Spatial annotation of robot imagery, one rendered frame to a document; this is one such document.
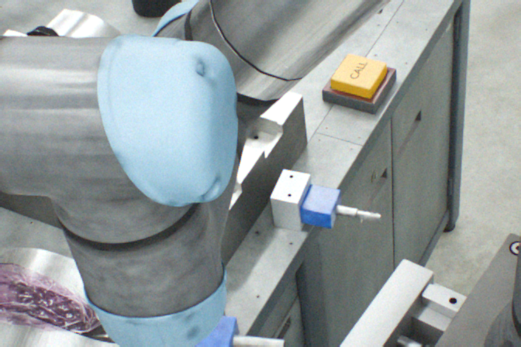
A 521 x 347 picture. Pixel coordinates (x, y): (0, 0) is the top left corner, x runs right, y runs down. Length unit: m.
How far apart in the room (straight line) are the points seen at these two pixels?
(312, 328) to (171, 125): 1.13
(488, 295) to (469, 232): 1.40
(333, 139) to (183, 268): 0.86
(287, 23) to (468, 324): 0.41
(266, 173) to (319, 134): 0.14
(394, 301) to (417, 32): 0.66
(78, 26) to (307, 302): 0.52
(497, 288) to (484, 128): 1.64
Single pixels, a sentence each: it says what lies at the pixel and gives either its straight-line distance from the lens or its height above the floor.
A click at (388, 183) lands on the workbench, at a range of 1.71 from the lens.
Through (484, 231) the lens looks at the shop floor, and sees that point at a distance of 2.28.
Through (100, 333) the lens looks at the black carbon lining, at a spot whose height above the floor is 0.85.
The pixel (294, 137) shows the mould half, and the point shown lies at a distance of 1.29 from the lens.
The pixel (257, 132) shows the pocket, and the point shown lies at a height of 0.86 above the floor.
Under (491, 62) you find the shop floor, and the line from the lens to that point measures 2.69.
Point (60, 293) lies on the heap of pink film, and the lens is 1.11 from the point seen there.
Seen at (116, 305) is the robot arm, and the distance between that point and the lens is 0.52.
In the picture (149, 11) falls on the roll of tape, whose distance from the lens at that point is 1.59.
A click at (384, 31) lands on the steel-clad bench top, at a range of 1.51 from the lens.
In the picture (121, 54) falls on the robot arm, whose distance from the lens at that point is 0.44.
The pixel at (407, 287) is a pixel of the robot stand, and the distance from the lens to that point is 0.93.
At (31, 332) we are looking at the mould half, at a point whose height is 0.89.
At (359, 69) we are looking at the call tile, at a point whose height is 0.84.
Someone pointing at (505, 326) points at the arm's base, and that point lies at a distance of 0.78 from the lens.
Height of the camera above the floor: 1.74
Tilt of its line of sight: 46 degrees down
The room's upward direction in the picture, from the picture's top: 9 degrees counter-clockwise
